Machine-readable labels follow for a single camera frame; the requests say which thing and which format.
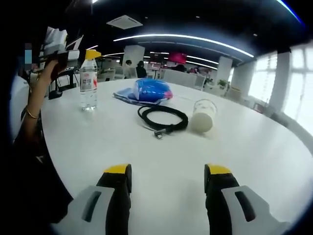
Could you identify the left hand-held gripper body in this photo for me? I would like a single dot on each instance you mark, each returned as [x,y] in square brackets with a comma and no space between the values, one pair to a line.
[56,39]

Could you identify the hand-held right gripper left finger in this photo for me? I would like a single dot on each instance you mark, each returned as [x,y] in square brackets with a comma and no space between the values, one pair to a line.
[117,203]

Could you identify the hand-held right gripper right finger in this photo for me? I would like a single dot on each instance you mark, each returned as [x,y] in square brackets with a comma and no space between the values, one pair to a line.
[220,208]

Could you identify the clear plastic water bottle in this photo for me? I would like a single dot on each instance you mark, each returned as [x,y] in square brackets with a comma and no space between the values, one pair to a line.
[88,90]

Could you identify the blue white plastic bag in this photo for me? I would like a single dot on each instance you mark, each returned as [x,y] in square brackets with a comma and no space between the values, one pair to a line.
[124,94]

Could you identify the white paper cup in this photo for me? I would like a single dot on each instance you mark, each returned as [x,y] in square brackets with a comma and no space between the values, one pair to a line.
[201,120]

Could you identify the person's left hand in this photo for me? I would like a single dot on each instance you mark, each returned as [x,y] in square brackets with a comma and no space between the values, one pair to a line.
[42,85]

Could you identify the ceiling air vent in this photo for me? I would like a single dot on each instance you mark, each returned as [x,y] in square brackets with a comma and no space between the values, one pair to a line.
[124,22]

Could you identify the black stand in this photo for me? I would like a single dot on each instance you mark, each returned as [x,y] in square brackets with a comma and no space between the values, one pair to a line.
[55,94]

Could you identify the white table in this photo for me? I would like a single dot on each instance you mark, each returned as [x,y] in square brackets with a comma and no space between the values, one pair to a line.
[151,151]

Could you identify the person's dark clothing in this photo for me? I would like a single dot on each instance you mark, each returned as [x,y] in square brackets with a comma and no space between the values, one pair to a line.
[36,183]

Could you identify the red hanging sign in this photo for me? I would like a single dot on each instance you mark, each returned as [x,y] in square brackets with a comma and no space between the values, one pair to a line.
[178,57]

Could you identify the long curved ceiling light strip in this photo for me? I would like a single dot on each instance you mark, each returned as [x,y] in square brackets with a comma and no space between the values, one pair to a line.
[183,38]

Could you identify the white desk partition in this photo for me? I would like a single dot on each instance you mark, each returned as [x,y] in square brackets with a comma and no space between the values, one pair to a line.
[183,79]

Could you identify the potted green plant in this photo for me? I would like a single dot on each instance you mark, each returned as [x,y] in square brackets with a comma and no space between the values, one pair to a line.
[222,83]

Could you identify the narrow window with blinds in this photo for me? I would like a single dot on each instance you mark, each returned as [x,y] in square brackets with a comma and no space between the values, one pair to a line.
[262,78]

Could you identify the wide window with blinds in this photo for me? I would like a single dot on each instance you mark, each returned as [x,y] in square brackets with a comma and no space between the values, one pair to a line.
[300,83]

